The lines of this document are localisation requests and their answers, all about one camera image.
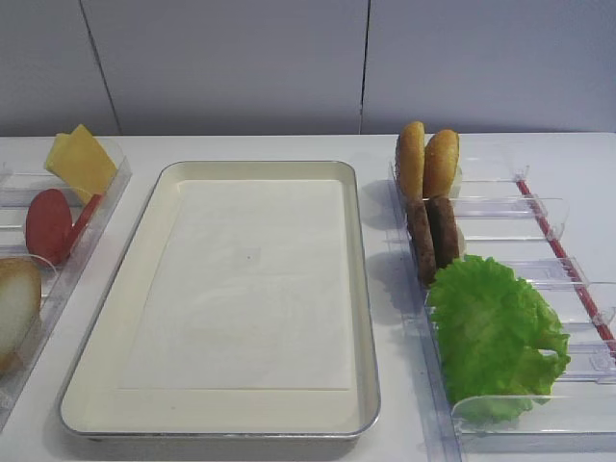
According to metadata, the rear yellow cheese slice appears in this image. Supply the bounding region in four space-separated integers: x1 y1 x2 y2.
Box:
44 133 69 173

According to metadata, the brown meat patty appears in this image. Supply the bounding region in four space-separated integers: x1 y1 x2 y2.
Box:
406 199 437 287
426 196 460 269

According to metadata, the right clear acrylic rack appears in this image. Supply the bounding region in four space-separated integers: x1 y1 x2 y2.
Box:
388 156 615 461

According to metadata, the white paper liner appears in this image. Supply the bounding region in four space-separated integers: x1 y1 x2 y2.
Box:
121 180 351 390

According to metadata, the red tomato slice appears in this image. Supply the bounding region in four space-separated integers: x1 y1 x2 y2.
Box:
25 189 72 265
60 193 102 262

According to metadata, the green lettuce leaf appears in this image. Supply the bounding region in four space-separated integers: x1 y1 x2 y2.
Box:
427 255 571 424

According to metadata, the front yellow cheese slice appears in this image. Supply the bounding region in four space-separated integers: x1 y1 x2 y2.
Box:
53 124 117 204

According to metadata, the right red tomato slice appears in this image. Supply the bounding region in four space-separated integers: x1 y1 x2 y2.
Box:
60 193 102 262

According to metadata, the left clear acrylic rack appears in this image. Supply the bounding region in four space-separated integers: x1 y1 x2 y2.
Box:
1 138 132 424

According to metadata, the golden bun half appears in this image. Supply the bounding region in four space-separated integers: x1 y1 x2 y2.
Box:
396 121 424 199
423 129 459 198

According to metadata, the left brown meat patty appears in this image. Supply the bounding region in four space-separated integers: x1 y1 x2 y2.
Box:
406 199 437 287

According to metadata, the clear acrylic rack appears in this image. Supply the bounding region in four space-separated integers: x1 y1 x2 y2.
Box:
388 156 615 461
1 138 132 424

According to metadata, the yellow cheese slice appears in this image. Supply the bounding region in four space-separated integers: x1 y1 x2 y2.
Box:
53 124 117 204
44 133 69 173

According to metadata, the left golden bun half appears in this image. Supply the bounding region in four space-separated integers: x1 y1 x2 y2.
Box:
396 121 424 199

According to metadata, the cream metal tray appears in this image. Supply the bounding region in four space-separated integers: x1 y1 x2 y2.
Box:
60 161 380 438

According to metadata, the right brown meat patty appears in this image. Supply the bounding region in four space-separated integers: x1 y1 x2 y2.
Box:
426 196 460 269

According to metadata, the right golden bun half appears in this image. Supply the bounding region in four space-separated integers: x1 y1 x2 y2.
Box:
423 129 459 198

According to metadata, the left red tomato slice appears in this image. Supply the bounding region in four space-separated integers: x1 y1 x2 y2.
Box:
25 189 72 265

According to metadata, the toasted bread slice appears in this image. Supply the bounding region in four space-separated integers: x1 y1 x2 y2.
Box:
1 257 41 372

